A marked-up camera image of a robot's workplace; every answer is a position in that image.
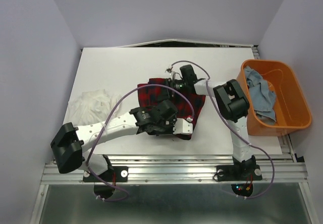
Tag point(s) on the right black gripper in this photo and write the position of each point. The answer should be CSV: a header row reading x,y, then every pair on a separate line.
x,y
171,82

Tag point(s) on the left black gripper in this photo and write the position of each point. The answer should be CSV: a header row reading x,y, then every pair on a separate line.
x,y
172,120

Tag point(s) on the red black plaid skirt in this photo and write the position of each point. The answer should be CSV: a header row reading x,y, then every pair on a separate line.
x,y
189,105

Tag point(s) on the white skirt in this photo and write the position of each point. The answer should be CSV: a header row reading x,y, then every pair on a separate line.
x,y
91,107

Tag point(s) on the light blue skirt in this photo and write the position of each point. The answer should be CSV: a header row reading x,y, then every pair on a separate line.
x,y
263,99

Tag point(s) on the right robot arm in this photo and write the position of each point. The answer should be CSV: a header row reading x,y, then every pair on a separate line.
x,y
228,99

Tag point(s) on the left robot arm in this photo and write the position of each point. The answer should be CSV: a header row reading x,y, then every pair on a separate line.
x,y
73,146

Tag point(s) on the orange plastic basket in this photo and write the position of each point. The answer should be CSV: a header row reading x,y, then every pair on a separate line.
x,y
291,109

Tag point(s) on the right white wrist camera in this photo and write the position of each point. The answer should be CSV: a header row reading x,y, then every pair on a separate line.
x,y
170,70

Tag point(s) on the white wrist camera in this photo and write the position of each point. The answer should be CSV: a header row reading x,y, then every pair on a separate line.
x,y
170,70
183,126

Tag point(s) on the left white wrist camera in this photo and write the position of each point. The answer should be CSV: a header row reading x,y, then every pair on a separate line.
x,y
183,126

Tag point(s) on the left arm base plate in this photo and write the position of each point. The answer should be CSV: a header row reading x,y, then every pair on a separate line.
x,y
115,174

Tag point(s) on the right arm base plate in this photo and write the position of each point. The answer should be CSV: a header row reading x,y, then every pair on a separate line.
x,y
236,173

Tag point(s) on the aluminium frame rail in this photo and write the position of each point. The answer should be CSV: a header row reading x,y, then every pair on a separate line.
x,y
200,169

